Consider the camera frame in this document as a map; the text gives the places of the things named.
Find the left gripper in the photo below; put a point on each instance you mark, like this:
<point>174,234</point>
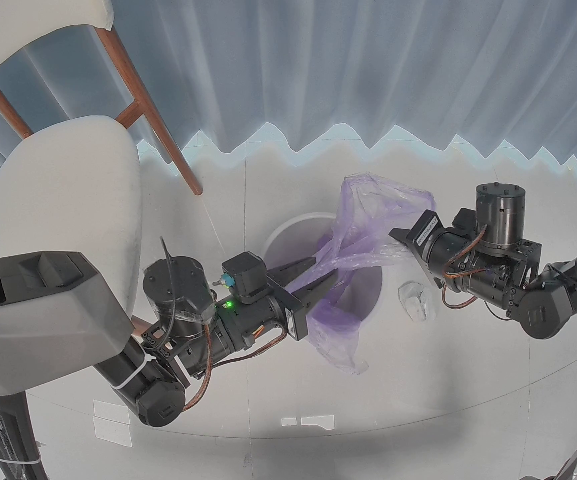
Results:
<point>251,323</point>

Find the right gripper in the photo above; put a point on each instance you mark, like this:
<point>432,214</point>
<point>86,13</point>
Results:
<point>446,258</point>

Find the purple plastic bag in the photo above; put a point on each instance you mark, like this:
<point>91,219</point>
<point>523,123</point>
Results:
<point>363,218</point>

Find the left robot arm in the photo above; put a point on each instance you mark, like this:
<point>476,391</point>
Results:
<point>43,308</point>

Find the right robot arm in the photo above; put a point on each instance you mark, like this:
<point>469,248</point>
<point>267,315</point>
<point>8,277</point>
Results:
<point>543,308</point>

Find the white trash bin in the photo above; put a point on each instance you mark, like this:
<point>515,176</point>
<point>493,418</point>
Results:
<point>288,233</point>

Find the crumpled clear wrapper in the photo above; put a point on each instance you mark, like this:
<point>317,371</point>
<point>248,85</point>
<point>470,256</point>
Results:
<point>417,302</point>

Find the white curtain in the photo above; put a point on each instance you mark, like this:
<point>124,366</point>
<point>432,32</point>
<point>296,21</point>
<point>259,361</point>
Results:
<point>368,53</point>

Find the white chair with wooden legs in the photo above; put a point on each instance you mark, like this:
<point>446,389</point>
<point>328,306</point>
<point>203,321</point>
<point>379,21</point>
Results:
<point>68,208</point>

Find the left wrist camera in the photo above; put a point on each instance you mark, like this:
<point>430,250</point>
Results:
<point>246,275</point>

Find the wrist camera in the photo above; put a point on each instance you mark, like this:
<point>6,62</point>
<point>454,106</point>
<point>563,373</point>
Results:
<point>463,219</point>
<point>246,275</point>

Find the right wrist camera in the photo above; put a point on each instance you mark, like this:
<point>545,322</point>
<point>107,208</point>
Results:
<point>463,219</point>

